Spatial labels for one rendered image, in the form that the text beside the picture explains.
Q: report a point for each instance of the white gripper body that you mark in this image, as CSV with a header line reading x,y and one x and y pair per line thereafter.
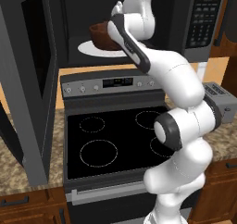
x,y
117,8

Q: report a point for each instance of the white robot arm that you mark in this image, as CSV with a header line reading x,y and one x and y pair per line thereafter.
x,y
182,79

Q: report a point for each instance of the dark brown bowl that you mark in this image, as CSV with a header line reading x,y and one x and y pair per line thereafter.
x,y
100,36

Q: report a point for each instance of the white microwave turntable plate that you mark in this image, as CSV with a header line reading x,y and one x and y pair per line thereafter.
x,y
88,48

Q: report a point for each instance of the dark grey microwave oven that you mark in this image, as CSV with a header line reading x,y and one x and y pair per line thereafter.
x,y
172,21

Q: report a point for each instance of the dark grey microwave door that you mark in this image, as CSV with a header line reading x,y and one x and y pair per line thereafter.
x,y
27,89

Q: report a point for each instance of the brown wooden cupboard door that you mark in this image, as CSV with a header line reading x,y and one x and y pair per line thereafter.
x,y
31,217

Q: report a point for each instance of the silver stove knob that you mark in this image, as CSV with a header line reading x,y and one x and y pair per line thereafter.
x,y
151,83
67,90
82,89
96,87
139,84

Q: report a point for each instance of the black and steel stove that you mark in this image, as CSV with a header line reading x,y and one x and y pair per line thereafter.
x,y
105,135

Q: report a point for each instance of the grey toaster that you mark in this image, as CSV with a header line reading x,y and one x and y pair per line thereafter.
x,y
224,101

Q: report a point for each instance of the brown wooden drawer front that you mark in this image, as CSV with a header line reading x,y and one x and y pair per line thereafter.
x,y
225,167
37,198

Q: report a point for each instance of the brown wooden wall cupboard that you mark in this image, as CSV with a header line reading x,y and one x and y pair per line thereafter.
x,y
230,53

